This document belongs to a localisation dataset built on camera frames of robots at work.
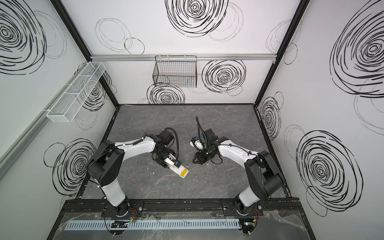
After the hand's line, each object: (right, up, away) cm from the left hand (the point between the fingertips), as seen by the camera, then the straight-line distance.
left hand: (172, 159), depth 91 cm
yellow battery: (+8, -6, -6) cm, 12 cm away
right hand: (+13, +1, -8) cm, 15 cm away
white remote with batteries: (+6, -6, -6) cm, 11 cm away
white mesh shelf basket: (-49, +35, -15) cm, 62 cm away
